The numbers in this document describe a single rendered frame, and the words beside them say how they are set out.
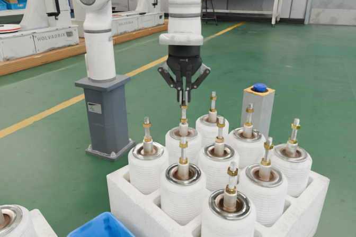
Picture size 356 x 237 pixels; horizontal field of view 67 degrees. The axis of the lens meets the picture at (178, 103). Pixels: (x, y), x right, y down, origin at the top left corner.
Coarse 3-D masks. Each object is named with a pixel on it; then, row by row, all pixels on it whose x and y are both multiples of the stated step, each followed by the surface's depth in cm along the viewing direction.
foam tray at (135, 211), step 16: (112, 176) 67; (128, 176) 69; (320, 176) 67; (112, 192) 67; (128, 192) 62; (160, 192) 62; (208, 192) 62; (304, 192) 62; (320, 192) 62; (112, 208) 70; (128, 208) 63; (144, 208) 57; (160, 208) 63; (288, 208) 57; (304, 208) 57; (320, 208) 68; (128, 224) 65; (144, 224) 59; (160, 224) 54; (176, 224) 53; (192, 224) 53; (256, 224) 53; (288, 224) 53; (304, 224) 60
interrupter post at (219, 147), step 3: (216, 141) 63; (216, 144) 62; (219, 144) 62; (222, 144) 62; (216, 147) 63; (219, 147) 62; (222, 147) 62; (216, 150) 63; (219, 150) 62; (222, 150) 63; (216, 153) 63; (219, 153) 63; (222, 153) 63
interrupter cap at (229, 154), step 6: (210, 144) 66; (204, 150) 64; (210, 150) 64; (228, 150) 64; (234, 150) 64; (210, 156) 62; (216, 156) 62; (222, 156) 62; (228, 156) 62; (234, 156) 62
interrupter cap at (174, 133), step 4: (176, 128) 74; (188, 128) 74; (192, 128) 74; (172, 132) 72; (176, 132) 72; (188, 132) 73; (192, 132) 72; (196, 132) 72; (172, 136) 70; (176, 136) 70; (180, 136) 70; (188, 136) 70; (192, 136) 70; (196, 136) 70; (180, 140) 69; (188, 140) 69
